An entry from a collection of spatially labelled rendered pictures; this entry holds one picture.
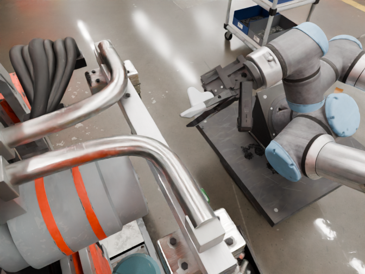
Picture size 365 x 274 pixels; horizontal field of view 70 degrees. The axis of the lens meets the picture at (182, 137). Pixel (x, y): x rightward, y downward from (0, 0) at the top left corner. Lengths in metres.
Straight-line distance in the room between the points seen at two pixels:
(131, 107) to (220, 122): 0.94
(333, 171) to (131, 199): 0.62
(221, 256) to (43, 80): 0.32
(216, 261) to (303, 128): 0.73
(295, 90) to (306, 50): 0.11
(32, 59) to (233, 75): 0.41
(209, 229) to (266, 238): 1.12
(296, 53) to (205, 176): 0.96
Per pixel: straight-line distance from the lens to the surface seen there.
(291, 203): 1.13
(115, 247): 1.25
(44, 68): 0.42
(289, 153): 0.90
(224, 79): 0.61
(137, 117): 0.38
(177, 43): 2.42
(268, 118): 1.15
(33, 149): 0.69
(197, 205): 0.26
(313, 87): 0.72
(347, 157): 0.85
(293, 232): 1.42
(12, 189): 0.33
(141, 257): 0.53
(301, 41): 0.66
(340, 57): 0.80
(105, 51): 0.46
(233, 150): 1.20
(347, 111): 1.03
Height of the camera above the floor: 1.25
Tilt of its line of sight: 51 degrees down
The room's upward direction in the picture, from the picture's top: straight up
